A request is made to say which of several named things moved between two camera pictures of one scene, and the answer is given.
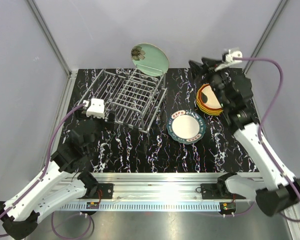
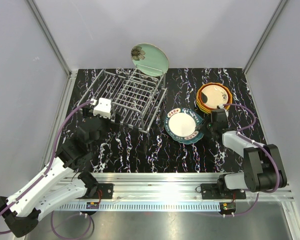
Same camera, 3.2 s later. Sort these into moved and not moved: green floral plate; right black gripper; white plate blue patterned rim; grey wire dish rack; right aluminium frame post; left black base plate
Moved: right black gripper; white plate blue patterned rim
Not moved: grey wire dish rack; left black base plate; right aluminium frame post; green floral plate
